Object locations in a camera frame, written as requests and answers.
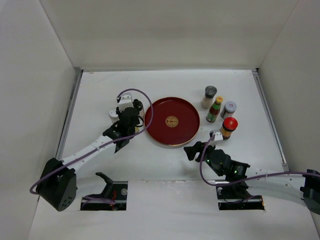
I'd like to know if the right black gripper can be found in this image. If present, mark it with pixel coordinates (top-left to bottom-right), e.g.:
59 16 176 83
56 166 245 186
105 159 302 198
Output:
183 140 217 168

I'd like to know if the white jar black pump lid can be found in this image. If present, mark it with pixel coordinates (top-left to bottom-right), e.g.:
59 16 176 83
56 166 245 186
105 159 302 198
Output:
132 99 145 118

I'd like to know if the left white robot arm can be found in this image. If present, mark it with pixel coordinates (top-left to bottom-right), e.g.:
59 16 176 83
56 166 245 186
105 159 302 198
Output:
34 107 141 212

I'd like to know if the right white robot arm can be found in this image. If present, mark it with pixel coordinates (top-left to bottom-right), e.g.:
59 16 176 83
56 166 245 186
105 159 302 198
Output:
183 141 320 214

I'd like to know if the white jar silver lid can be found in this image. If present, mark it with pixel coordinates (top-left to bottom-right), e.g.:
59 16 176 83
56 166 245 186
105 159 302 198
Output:
108 108 119 124

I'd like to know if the round red lacquer tray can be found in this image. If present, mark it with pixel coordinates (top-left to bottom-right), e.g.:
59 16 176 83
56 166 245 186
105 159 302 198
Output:
144 97 200 146

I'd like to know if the jar with red lid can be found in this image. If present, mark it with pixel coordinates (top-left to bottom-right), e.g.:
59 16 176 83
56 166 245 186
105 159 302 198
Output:
219 117 238 140

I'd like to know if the sauce bottle yellow cap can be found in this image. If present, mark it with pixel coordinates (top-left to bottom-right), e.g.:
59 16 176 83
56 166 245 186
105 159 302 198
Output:
206 96 223 123

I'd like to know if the jar silver lid red label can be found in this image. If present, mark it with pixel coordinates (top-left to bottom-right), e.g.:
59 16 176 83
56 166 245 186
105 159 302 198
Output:
220 101 237 119

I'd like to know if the grinder jar grey lid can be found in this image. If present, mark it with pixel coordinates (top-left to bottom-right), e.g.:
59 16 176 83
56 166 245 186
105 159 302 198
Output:
200 85 218 109

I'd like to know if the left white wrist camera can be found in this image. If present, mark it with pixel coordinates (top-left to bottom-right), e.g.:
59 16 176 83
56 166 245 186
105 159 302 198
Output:
116 92 133 112

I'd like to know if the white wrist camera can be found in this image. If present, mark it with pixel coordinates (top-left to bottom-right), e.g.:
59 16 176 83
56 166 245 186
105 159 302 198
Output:
209 130 224 146
116 92 133 112

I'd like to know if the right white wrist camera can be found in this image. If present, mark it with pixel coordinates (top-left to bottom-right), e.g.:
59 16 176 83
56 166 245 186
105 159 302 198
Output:
209 130 224 146

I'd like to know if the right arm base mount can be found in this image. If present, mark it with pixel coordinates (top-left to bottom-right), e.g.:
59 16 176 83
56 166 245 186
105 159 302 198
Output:
216 183 265 211

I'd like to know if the left aluminium table rail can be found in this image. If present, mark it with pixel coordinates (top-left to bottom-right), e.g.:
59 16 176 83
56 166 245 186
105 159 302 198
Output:
54 67 84 160

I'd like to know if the aluminium table rail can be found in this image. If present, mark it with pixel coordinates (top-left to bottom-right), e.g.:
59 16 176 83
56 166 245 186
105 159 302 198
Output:
54 67 84 160
251 68 290 172

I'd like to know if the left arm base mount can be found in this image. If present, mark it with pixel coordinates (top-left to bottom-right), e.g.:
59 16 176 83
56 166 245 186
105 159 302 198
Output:
80 172 129 211

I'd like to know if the right aluminium table rail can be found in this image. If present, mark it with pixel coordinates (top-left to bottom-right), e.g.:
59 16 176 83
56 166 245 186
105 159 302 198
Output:
251 68 290 172

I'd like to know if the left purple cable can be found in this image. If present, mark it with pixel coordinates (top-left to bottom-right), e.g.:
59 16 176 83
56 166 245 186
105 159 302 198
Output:
29 88 154 196

